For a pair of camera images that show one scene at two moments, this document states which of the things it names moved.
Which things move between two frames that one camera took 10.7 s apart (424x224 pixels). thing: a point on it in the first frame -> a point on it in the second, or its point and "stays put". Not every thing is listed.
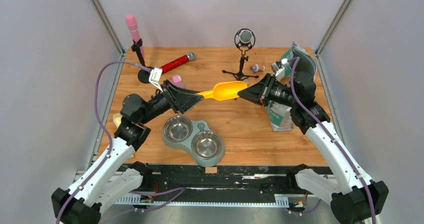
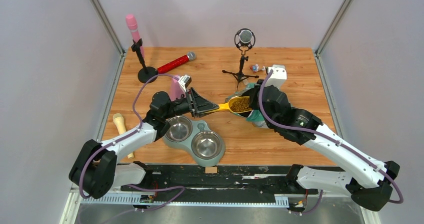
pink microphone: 132,22 stays put
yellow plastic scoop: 225,90 -> 237,104
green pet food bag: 294,60 -> 255,117
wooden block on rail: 211,170 stays put
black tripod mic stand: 240,76 stays put
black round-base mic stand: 143,74 stays put
